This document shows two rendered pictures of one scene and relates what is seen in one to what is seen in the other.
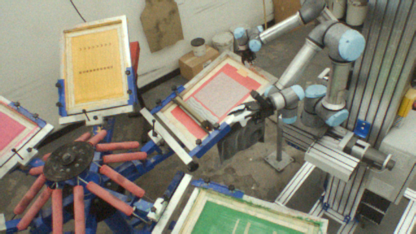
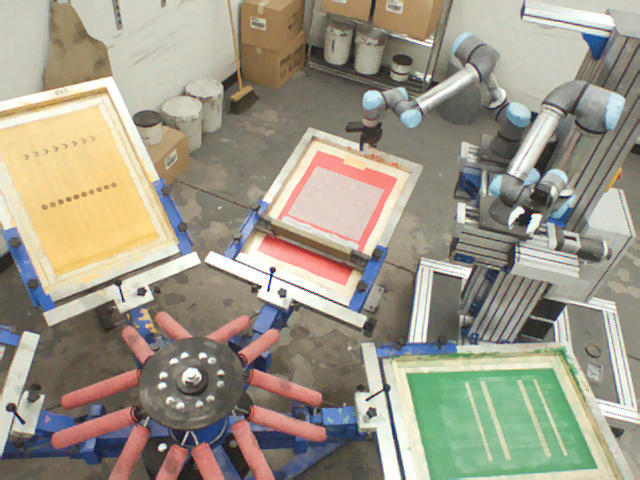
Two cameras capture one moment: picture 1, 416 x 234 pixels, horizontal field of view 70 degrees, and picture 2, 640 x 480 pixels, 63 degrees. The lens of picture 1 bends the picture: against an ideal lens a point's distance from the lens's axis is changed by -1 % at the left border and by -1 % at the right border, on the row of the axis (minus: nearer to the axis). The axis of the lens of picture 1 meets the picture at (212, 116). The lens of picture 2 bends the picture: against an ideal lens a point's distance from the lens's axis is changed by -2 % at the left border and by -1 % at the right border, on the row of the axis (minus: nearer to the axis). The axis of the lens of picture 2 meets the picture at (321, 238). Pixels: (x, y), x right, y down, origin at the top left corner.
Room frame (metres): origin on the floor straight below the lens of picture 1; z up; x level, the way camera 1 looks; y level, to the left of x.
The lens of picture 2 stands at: (0.45, 1.16, 2.70)
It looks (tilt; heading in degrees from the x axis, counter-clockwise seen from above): 45 degrees down; 318
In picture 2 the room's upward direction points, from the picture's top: 8 degrees clockwise
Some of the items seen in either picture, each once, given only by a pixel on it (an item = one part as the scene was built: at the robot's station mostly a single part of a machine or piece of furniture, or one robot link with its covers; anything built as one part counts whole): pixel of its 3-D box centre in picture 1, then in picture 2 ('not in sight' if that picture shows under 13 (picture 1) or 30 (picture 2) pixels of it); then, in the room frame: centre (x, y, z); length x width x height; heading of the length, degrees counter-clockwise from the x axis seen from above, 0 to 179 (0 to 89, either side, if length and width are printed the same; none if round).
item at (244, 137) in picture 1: (240, 138); not in sight; (1.59, -0.18, 0.79); 0.46 x 0.09 x 0.33; 119
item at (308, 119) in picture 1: (313, 112); (509, 205); (1.22, -0.59, 1.31); 0.15 x 0.15 x 0.10
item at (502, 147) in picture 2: not in sight; (507, 141); (1.54, -0.97, 1.31); 0.15 x 0.15 x 0.10
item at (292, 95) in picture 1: (290, 96); (551, 185); (1.02, -0.37, 1.65); 0.11 x 0.08 x 0.09; 106
